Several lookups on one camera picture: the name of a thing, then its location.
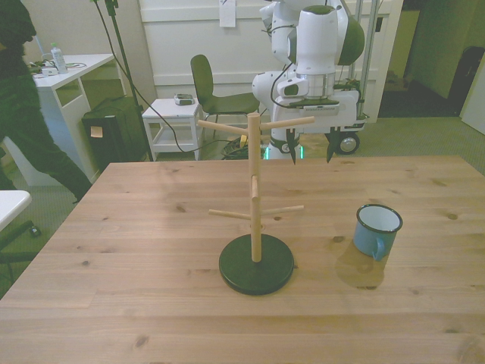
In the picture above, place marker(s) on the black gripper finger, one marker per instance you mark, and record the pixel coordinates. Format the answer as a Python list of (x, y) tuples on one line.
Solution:
[(330, 146), (292, 146)]

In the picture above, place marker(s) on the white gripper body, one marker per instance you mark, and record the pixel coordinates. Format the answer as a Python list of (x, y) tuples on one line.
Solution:
[(343, 110)]

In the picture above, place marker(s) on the blue enamel mug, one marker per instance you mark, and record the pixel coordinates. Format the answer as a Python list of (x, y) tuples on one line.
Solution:
[(363, 239)]

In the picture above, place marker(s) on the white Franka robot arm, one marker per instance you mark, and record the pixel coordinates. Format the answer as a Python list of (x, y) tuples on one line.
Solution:
[(316, 38)]

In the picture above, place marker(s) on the wooden mug tree black base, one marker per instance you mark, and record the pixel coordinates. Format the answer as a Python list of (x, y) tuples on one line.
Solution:
[(254, 189)]

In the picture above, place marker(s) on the black chair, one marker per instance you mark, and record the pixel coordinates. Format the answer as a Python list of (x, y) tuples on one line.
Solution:
[(202, 79)]

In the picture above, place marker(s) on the grey handheld device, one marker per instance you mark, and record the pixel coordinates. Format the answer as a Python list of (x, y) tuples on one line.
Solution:
[(184, 100)]

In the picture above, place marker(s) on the small white side table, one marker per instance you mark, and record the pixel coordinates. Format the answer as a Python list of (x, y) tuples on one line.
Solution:
[(170, 108)]

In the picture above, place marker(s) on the white paper sheet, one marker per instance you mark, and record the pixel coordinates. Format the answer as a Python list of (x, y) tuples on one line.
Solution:
[(227, 13)]

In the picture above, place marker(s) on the black case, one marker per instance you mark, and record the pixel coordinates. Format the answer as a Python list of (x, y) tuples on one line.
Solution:
[(113, 144)]

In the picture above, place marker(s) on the yellow sticky note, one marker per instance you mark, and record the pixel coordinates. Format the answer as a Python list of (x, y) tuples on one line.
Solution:
[(96, 132)]

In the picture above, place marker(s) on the white desk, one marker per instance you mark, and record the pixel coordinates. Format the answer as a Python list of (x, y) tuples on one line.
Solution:
[(49, 98)]

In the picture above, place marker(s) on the clear plastic bottle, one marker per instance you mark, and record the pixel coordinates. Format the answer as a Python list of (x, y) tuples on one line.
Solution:
[(59, 58)]

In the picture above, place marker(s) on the person in dark clothes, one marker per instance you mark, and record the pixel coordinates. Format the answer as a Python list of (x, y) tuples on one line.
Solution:
[(22, 113)]

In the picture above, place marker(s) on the white round table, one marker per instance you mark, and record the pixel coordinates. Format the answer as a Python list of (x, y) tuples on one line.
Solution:
[(11, 204)]

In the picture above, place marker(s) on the aluminium frame pole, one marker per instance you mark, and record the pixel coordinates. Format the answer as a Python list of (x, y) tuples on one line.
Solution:
[(369, 45)]

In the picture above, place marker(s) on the black camera stand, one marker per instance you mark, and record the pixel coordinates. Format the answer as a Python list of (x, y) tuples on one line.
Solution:
[(122, 49)]

